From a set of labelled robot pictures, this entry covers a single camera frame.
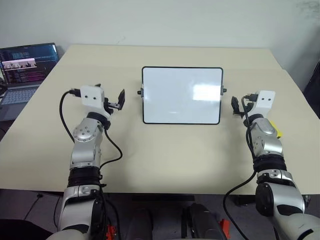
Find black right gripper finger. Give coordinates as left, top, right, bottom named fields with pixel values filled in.
left=231, top=95, right=242, bottom=117

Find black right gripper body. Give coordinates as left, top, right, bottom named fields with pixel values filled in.
left=239, top=102, right=251, bottom=121

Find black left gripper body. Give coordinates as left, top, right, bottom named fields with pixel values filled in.
left=103, top=97, right=119, bottom=116

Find yellow whiteboard eraser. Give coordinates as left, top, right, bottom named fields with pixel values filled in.
left=271, top=120, right=285, bottom=139

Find black framed tabletop whiteboard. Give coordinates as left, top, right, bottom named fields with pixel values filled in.
left=137, top=66, right=228, bottom=125

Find open grey laptop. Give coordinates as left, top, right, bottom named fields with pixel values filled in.
left=0, top=42, right=60, bottom=106

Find orange red clamp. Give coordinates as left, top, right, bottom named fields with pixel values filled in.
left=105, top=224, right=118, bottom=240
left=219, top=218, right=231, bottom=239

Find dark rounded shape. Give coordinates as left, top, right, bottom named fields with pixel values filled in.
left=186, top=203, right=221, bottom=240

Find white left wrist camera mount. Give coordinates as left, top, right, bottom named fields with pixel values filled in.
left=79, top=84, right=111, bottom=121

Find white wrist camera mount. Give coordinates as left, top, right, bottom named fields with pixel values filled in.
left=79, top=84, right=111, bottom=121
left=252, top=90, right=276, bottom=117

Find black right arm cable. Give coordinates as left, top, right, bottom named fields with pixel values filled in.
left=223, top=92, right=259, bottom=240

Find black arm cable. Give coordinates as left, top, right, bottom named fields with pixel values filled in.
left=58, top=87, right=124, bottom=196
left=223, top=92, right=259, bottom=240

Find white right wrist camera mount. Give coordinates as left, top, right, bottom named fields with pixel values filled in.
left=252, top=90, right=276, bottom=117

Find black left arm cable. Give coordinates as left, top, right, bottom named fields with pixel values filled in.
left=58, top=87, right=124, bottom=196

